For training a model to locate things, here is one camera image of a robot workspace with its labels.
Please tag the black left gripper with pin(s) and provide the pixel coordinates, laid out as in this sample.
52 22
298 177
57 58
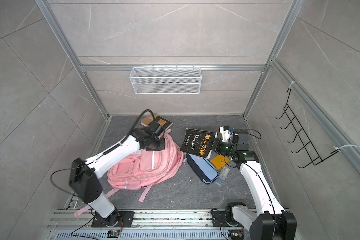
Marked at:
162 145

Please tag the white wire mesh basket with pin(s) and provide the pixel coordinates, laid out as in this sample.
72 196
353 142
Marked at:
166 80

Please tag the black book yellow lettering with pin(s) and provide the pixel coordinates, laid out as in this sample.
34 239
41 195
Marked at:
198 143

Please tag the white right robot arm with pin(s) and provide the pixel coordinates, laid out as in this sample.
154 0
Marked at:
271 221

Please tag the blue pencil case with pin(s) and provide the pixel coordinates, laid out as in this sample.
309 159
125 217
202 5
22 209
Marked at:
205 171

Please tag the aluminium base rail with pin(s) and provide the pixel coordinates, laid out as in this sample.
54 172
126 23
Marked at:
143 219

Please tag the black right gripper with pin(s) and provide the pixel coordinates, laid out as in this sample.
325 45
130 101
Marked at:
217 146

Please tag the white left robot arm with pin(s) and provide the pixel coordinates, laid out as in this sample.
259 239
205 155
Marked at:
85 175

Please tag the black wire hook rack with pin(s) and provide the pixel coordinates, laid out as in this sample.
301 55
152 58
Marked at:
301 136

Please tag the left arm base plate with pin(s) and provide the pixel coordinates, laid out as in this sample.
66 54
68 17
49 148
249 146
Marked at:
115 220

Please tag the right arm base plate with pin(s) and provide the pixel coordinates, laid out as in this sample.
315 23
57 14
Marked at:
222 219

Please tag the pink school backpack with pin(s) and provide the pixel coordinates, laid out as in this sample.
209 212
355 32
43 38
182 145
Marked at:
143 169

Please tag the brown and black book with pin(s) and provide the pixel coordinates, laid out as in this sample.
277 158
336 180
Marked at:
166 124

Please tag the clear plastic eraser box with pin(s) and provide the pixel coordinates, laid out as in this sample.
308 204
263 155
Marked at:
222 175

